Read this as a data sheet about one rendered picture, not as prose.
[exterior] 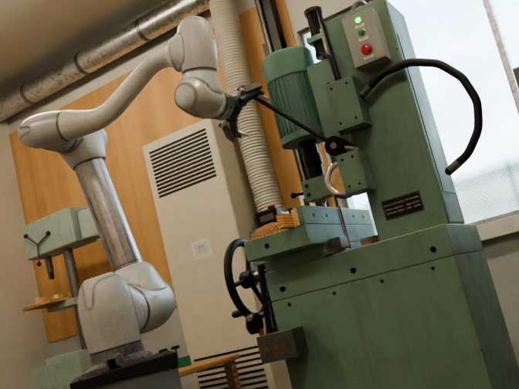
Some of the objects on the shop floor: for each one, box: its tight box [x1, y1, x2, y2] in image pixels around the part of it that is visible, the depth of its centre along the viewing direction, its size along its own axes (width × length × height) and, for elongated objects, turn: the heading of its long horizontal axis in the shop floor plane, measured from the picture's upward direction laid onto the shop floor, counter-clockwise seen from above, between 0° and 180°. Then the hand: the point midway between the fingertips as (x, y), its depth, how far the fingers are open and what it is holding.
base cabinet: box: [272, 251, 519, 389], centre depth 220 cm, size 45×58×71 cm
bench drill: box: [22, 207, 100, 389], centre depth 429 cm, size 48×62×158 cm
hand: (255, 115), depth 233 cm, fingers open, 13 cm apart
